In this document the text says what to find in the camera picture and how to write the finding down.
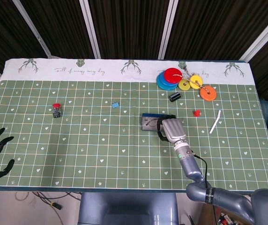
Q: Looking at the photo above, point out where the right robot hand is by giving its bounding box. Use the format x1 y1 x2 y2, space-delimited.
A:
156 118 187 143

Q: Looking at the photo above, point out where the blue glasses case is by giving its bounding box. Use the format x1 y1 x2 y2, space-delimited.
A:
141 113 178 132

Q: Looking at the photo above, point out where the white plastic strip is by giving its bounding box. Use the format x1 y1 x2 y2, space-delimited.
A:
209 109 222 135

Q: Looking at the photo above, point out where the green grid tablecloth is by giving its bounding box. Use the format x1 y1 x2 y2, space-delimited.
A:
0 58 268 192

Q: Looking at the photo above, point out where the red emergency stop button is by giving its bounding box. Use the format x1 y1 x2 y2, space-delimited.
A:
52 102 62 118

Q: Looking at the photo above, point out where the grey blue robot torso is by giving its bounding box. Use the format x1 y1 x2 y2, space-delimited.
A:
77 192 180 225

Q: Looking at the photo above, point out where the cardboard box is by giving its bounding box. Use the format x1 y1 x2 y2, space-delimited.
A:
198 205 223 225

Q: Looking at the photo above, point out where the teal ring disc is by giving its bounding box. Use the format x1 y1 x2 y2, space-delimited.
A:
156 73 179 91

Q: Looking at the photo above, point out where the yellow ring disc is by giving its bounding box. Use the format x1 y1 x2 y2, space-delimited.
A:
189 75 203 90
178 79 191 91

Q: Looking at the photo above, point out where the orange ring disc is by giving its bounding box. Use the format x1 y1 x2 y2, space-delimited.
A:
199 85 217 102

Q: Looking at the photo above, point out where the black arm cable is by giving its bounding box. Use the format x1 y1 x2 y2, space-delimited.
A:
192 153 208 188

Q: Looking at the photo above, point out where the blue ring disc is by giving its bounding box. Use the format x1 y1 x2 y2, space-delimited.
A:
158 70 179 88

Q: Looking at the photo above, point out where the braided string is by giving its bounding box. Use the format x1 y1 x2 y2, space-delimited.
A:
172 65 213 94

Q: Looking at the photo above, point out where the red ring disc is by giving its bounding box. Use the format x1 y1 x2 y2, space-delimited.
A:
164 67 184 84

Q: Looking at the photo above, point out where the floor cable bundle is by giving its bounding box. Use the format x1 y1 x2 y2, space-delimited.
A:
0 191 82 225

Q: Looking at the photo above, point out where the white aluminium frame post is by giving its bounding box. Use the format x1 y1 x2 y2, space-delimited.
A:
240 10 268 62
157 0 179 60
13 0 53 58
79 0 101 59

